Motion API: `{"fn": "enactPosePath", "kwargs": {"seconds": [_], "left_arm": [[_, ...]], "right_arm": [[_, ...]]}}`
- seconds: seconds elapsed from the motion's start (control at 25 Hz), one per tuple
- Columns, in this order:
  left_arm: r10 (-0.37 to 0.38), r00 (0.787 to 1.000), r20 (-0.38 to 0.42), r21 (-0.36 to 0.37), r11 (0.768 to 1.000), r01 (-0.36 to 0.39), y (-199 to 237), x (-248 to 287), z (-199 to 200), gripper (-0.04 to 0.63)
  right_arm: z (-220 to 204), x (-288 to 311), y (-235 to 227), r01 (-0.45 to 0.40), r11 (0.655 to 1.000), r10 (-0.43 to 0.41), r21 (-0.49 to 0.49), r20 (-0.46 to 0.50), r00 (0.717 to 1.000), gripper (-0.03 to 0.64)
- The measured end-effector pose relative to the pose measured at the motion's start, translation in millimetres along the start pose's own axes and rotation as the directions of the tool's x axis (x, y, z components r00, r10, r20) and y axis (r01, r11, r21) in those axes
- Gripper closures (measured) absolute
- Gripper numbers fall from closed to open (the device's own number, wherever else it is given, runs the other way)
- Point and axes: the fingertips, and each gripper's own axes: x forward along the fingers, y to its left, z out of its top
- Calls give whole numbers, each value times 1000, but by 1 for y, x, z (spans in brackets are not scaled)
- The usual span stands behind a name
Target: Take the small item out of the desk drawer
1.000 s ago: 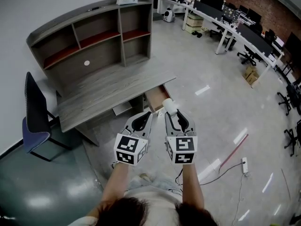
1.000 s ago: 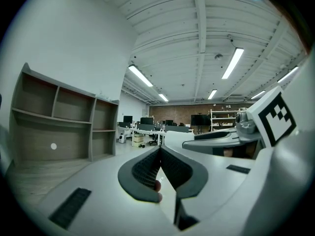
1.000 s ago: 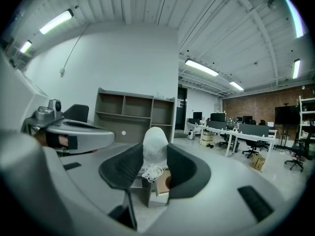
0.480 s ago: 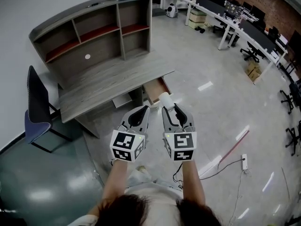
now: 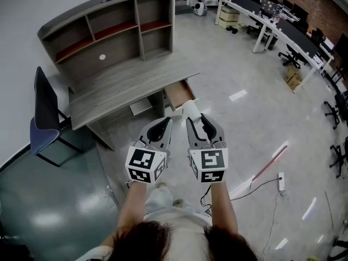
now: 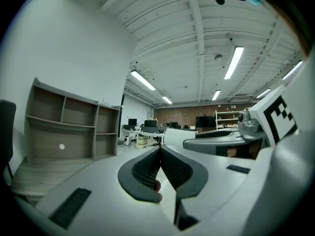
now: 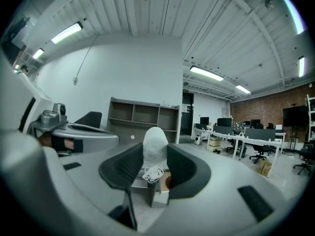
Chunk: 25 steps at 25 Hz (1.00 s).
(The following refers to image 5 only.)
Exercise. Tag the person's white shirt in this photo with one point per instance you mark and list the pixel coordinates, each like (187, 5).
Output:
(179, 222)

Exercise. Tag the black desk divider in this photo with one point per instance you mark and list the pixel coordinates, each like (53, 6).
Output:
(244, 1)
(297, 37)

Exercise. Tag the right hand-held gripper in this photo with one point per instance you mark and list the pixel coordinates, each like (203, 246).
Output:
(210, 164)

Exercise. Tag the person's shoe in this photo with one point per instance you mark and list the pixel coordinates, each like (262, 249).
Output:
(162, 185)
(178, 202)

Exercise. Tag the cardboard box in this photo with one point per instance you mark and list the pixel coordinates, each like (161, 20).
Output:
(291, 73)
(295, 82)

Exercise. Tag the long white office desk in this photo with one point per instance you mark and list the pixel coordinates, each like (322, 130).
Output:
(272, 28)

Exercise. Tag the grey wooden shelf hutch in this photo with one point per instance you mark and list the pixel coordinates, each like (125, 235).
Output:
(117, 37)

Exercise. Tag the white power strip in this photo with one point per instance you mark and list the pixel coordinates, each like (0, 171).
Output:
(281, 181)

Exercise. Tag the red and white floor strip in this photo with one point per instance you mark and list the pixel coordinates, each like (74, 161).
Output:
(270, 162)

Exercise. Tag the person's right forearm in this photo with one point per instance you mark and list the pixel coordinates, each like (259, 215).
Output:
(224, 208)

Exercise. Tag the black chair with blue seat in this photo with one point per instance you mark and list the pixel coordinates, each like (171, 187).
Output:
(44, 110)

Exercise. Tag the beige storage crate stack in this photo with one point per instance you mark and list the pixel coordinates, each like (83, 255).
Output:
(229, 16)

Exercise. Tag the thin brown rod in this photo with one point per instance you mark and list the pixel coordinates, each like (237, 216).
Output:
(329, 208)

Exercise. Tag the person's right shoe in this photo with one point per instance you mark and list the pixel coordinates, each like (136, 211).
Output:
(178, 202)

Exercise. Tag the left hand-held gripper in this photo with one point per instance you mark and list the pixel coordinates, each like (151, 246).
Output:
(141, 163)

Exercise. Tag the large black screen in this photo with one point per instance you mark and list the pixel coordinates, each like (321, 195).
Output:
(342, 46)

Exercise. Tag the wooden drawer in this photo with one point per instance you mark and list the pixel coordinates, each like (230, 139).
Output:
(179, 92)

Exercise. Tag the white keyboard tray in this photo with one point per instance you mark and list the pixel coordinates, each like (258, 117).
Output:
(140, 107)

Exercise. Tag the person's left forearm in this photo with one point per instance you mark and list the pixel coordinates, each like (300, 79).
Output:
(133, 208)

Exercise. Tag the person's left shoe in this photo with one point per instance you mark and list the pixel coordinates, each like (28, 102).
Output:
(162, 185)

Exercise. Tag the black office chair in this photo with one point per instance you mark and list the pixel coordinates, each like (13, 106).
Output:
(340, 156)
(255, 27)
(337, 110)
(293, 56)

